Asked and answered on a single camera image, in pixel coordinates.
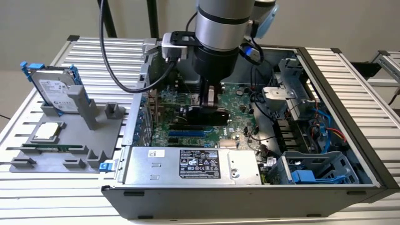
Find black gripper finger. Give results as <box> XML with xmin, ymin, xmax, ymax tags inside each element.
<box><xmin>200</xmin><ymin>79</ymin><xmax>226</xmax><ymax>113</ymax></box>

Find green motherboard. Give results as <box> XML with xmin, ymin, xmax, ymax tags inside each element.
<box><xmin>149</xmin><ymin>82</ymin><xmax>260</xmax><ymax>150</ymax></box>

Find long black expansion slot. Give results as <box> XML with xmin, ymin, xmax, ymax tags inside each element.
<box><xmin>168</xmin><ymin>124</ymin><xmax>204</xmax><ymax>131</ymax></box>

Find blue expansion slot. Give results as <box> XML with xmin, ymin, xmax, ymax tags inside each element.
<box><xmin>168</xmin><ymin>130</ymin><xmax>206</xmax><ymax>138</ymax></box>

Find silver finned chipset heat sink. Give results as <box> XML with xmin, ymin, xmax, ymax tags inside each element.
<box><xmin>220</xmin><ymin>140</ymin><xmax>240</xmax><ymax>150</ymax></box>

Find silver power supply unit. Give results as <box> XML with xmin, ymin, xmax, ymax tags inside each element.
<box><xmin>116</xmin><ymin>147</ymin><xmax>264</xmax><ymax>186</ymax></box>

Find grey blue disk bay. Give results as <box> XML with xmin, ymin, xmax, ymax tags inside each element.
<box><xmin>269</xmin><ymin>150</ymin><xmax>360</xmax><ymax>186</ymax></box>

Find black open PC case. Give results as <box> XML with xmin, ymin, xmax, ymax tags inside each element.
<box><xmin>100</xmin><ymin>38</ymin><xmax>400</xmax><ymax>220</ymax></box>

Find grey parts rack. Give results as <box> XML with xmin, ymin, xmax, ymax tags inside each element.
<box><xmin>9</xmin><ymin>85</ymin><xmax>128</xmax><ymax>174</ymax></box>

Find hard disk in blue carrier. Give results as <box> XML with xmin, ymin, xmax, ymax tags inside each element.
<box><xmin>20</xmin><ymin>61</ymin><xmax>82</xmax><ymax>116</ymax></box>

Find silver CPU chip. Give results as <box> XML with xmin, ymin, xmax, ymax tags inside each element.
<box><xmin>32</xmin><ymin>122</ymin><xmax>60</xmax><ymax>141</ymax></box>

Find green RAM stick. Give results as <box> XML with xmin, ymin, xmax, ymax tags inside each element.
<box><xmin>20</xmin><ymin>143</ymin><xmax>85</xmax><ymax>151</ymax></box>

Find black wrist connector cable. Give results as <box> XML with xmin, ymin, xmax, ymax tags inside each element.
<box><xmin>238</xmin><ymin>20</ymin><xmax>266</xmax><ymax>66</ymax></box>

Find black looped internal cable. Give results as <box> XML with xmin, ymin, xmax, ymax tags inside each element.
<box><xmin>250</xmin><ymin>63</ymin><xmax>273</xmax><ymax>88</ymax></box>

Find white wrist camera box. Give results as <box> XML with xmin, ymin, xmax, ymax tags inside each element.
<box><xmin>160</xmin><ymin>31</ymin><xmax>197</xmax><ymax>63</ymax></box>

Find silver metal drive bracket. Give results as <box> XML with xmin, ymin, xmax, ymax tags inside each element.
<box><xmin>261</xmin><ymin>58</ymin><xmax>317</xmax><ymax>120</ymax></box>

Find black upright post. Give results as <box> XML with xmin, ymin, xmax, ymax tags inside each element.
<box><xmin>96</xmin><ymin>0</ymin><xmax>118</xmax><ymax>38</ymax></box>
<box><xmin>146</xmin><ymin>0</ymin><xmax>160</xmax><ymax>39</ymax></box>

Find thick black camera cable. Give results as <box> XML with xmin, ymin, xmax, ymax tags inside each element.
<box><xmin>98</xmin><ymin>0</ymin><xmax>181</xmax><ymax>93</ymax></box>

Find blue SATA wire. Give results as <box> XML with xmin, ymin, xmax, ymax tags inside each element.
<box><xmin>310</xmin><ymin>106</ymin><xmax>332</xmax><ymax>154</ymax></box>

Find red yellow power wires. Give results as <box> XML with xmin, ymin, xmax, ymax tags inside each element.
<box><xmin>326</xmin><ymin>127</ymin><xmax>348</xmax><ymax>143</ymax></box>

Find aluminium side frame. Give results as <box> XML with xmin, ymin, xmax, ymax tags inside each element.
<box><xmin>349</xmin><ymin>50</ymin><xmax>400</xmax><ymax>88</ymax></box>

